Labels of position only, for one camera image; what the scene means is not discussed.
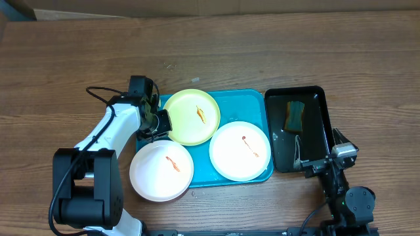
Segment pink plate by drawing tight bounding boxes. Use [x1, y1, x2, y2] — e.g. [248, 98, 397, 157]
[129, 140, 194, 202]

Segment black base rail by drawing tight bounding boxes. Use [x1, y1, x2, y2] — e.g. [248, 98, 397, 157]
[144, 226, 380, 236]

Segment cardboard sheet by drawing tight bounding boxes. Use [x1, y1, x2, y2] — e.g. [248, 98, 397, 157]
[19, 0, 419, 17]

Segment white plate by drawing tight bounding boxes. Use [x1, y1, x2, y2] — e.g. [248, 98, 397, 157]
[209, 121, 271, 182]

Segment black metal tray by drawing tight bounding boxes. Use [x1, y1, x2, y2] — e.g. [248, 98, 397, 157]
[264, 86, 334, 173]

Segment yellow plate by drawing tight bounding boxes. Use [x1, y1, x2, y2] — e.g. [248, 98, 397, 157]
[163, 89, 221, 146]

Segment green yellow sponge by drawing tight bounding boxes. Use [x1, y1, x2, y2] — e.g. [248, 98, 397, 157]
[283, 101, 305, 133]

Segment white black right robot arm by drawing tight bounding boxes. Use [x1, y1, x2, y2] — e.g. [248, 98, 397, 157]
[299, 157, 379, 235]

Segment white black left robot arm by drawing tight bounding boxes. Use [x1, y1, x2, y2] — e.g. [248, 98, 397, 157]
[49, 75, 171, 236]

